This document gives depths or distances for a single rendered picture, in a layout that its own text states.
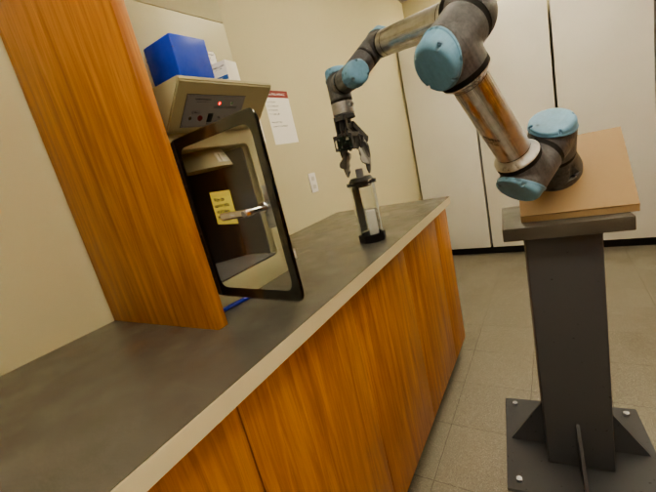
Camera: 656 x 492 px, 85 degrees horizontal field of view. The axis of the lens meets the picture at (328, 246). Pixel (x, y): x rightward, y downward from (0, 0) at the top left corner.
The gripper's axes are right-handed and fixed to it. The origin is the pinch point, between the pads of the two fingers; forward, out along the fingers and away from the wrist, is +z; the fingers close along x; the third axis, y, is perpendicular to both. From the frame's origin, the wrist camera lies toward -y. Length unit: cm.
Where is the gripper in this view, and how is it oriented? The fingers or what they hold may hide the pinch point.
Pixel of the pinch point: (358, 172)
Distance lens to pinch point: 131.8
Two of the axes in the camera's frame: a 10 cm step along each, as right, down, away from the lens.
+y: -5.0, 3.1, -8.1
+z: 2.3, 9.5, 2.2
